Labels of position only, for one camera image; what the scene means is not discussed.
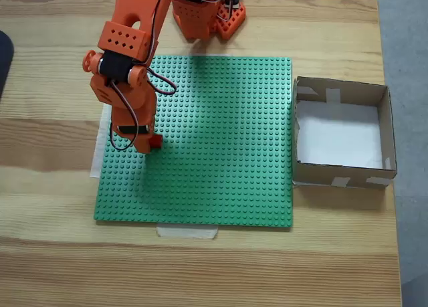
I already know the green lego baseplate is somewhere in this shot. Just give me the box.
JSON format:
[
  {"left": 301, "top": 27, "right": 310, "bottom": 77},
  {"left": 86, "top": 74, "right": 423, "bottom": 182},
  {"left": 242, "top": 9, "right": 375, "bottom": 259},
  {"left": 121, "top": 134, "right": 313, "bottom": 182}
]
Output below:
[{"left": 93, "top": 54, "right": 294, "bottom": 230}]

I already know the white paper box lining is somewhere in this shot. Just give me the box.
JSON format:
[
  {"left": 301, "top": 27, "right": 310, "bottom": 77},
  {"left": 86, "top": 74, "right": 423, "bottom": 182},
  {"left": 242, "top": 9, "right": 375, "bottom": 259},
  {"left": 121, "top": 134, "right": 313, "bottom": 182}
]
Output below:
[{"left": 296, "top": 100, "right": 384, "bottom": 169}]

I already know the brown cardboard box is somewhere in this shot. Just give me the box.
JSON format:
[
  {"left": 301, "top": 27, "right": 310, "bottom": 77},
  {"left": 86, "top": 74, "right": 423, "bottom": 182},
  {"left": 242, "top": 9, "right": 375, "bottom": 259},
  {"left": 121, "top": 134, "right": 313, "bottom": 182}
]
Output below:
[{"left": 292, "top": 75, "right": 399, "bottom": 190}]

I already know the long masking tape strip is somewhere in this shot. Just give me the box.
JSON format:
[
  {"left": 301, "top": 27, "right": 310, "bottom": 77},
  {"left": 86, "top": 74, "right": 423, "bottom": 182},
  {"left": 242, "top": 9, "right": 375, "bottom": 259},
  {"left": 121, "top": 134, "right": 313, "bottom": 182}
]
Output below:
[{"left": 89, "top": 94, "right": 114, "bottom": 179}]

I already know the short masking tape strip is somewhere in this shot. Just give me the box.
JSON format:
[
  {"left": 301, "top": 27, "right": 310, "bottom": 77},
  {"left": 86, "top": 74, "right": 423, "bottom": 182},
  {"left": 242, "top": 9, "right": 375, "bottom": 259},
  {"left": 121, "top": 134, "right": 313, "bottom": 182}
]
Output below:
[{"left": 156, "top": 225, "right": 220, "bottom": 240}]

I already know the black rounded object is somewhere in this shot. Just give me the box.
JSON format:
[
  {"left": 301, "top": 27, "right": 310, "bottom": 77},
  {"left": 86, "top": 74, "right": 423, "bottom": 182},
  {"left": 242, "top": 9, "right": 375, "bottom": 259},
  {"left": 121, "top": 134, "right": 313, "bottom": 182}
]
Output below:
[{"left": 0, "top": 29, "right": 15, "bottom": 102}]

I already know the black red servo cable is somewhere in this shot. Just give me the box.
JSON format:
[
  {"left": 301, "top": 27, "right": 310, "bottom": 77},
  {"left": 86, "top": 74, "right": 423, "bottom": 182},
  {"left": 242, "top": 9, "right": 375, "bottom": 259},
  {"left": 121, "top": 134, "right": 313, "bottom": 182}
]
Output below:
[{"left": 108, "top": 0, "right": 177, "bottom": 151}]

